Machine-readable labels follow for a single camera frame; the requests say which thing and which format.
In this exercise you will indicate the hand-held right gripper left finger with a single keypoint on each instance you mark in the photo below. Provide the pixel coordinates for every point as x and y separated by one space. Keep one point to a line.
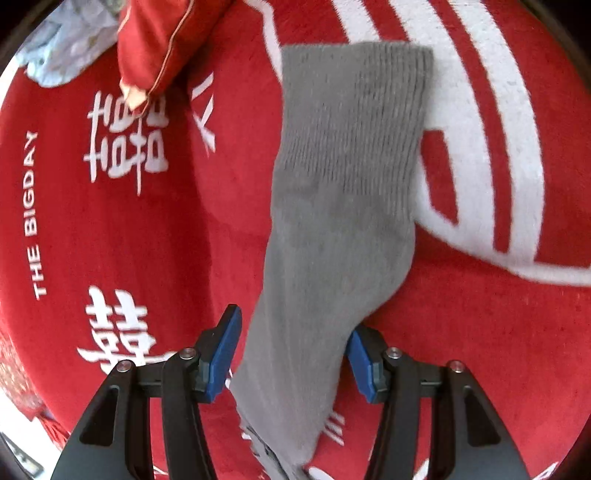
222 355

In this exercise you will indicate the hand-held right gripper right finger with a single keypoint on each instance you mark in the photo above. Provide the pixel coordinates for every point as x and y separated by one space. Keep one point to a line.
360 364

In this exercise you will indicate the grey sock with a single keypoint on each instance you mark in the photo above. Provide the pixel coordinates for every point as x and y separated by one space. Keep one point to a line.
341 207

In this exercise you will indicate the red blanket with white print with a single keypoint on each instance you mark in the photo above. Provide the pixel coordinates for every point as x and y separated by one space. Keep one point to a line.
138 240

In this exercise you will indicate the red patterned sheet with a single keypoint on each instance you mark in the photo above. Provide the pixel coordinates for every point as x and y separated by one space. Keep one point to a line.
18 378

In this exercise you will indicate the red cushion with gold piping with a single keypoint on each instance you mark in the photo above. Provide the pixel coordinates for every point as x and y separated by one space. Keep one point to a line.
157 41

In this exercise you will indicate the light blue cloth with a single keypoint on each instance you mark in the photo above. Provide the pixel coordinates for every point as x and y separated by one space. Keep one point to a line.
69 46

